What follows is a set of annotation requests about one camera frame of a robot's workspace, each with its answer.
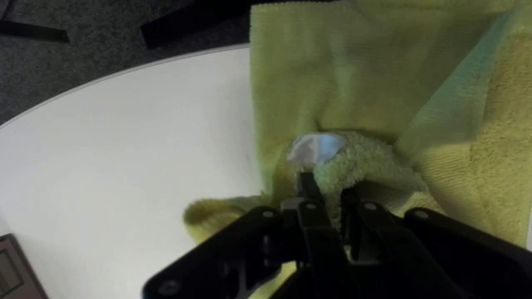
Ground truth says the yellow cloth towel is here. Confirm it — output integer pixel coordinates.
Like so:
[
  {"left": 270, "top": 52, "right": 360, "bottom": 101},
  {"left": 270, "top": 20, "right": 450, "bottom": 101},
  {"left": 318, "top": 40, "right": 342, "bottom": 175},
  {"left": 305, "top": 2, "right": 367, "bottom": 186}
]
[{"left": 180, "top": 0, "right": 532, "bottom": 299}]

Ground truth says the black framed tablet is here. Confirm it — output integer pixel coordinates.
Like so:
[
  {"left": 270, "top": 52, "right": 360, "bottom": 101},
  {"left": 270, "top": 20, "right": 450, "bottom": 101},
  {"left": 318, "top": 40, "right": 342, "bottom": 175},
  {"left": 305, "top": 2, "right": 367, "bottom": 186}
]
[{"left": 0, "top": 231, "right": 49, "bottom": 299}]

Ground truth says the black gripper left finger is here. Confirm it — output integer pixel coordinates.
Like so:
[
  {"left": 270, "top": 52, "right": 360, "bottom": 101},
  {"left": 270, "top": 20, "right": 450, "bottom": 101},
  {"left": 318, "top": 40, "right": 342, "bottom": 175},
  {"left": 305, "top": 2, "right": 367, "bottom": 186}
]
[{"left": 141, "top": 170, "right": 355, "bottom": 299}]

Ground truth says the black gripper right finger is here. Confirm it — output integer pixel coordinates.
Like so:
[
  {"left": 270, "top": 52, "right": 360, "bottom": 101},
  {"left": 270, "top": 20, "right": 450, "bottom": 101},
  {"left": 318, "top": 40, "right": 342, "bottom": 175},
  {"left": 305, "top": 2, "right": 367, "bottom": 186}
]
[{"left": 338, "top": 186, "right": 532, "bottom": 299}]

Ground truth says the black metal floor bar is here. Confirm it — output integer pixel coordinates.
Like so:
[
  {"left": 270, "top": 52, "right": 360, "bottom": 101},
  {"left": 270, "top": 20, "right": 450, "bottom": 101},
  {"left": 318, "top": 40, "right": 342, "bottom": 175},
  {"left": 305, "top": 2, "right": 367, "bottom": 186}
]
[
  {"left": 0, "top": 18, "right": 71, "bottom": 45},
  {"left": 139, "top": 0, "right": 252, "bottom": 50}
]

